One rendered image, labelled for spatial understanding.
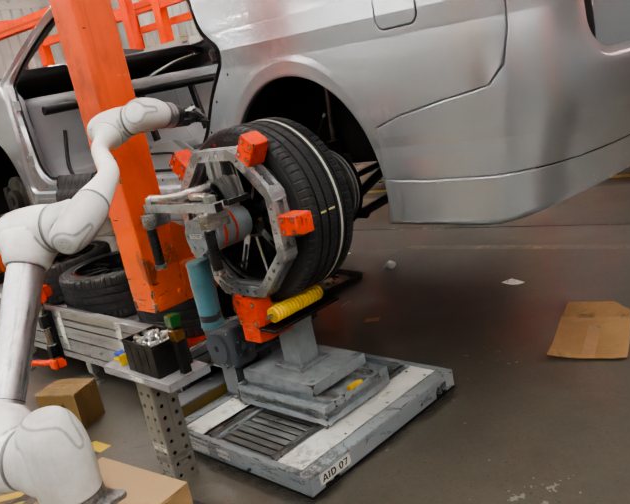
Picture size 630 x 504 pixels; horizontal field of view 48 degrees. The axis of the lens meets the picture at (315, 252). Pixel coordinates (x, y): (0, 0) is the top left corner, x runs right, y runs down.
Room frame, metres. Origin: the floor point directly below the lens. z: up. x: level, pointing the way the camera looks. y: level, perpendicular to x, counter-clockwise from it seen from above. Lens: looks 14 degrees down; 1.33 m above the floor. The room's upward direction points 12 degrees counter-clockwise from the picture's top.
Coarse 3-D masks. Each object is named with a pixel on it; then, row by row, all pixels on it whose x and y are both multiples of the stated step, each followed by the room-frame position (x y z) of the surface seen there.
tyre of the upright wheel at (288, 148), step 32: (256, 128) 2.53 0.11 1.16; (288, 128) 2.55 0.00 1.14; (288, 160) 2.39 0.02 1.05; (320, 160) 2.46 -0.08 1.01; (288, 192) 2.38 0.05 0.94; (320, 192) 2.39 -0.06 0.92; (320, 224) 2.37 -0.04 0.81; (352, 224) 2.48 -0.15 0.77; (320, 256) 2.40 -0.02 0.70; (288, 288) 2.45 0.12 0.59
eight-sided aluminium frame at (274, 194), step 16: (192, 160) 2.59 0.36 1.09; (208, 160) 2.52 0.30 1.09; (224, 160) 2.46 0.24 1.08; (192, 176) 2.61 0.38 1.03; (256, 176) 2.35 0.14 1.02; (272, 176) 2.38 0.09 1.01; (272, 192) 2.32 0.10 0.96; (272, 208) 2.32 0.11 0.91; (288, 208) 2.35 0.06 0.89; (272, 224) 2.33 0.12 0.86; (288, 240) 2.36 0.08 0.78; (208, 256) 2.70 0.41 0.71; (288, 256) 2.32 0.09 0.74; (272, 272) 2.37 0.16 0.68; (224, 288) 2.59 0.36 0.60; (240, 288) 2.52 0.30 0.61; (256, 288) 2.45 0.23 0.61; (272, 288) 2.41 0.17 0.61
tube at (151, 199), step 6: (210, 162) 2.52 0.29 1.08; (210, 168) 2.52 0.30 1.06; (210, 174) 2.52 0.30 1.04; (210, 180) 2.52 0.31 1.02; (198, 186) 2.48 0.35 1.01; (204, 186) 2.49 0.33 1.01; (174, 192) 2.44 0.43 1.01; (180, 192) 2.44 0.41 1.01; (186, 192) 2.44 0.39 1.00; (150, 198) 2.49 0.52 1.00; (156, 198) 2.46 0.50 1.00; (162, 198) 2.44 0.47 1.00; (168, 198) 2.43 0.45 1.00; (174, 198) 2.43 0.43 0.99; (180, 198) 2.44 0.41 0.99; (150, 204) 2.49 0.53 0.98
